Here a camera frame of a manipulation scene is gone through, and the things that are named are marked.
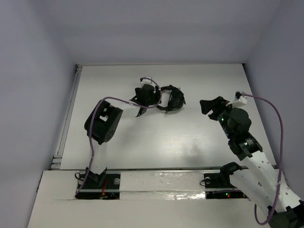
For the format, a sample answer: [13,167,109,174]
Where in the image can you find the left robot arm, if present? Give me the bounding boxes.
[78,84,162,187]

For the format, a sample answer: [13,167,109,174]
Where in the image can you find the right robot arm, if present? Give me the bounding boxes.
[199,91,304,228]

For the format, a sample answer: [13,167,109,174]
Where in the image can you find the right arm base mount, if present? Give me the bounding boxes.
[199,162,248,200]

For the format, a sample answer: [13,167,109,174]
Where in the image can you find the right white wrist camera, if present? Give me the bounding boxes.
[226,91,247,108]

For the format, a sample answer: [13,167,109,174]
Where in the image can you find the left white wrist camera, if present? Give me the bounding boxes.
[140,76,153,87]

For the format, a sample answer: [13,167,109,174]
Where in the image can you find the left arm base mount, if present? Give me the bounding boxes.
[75,169,121,200]

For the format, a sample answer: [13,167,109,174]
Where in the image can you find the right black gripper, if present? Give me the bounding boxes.
[200,96,238,139]

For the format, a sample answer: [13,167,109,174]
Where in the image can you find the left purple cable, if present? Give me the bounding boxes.
[76,77,163,198]

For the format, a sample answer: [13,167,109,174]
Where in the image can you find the metal rail with tape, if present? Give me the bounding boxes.
[76,167,252,200]

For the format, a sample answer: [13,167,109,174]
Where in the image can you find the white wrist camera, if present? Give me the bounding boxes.
[226,91,247,108]
[140,76,153,87]

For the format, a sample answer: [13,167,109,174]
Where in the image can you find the black headset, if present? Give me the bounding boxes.
[156,85,186,113]

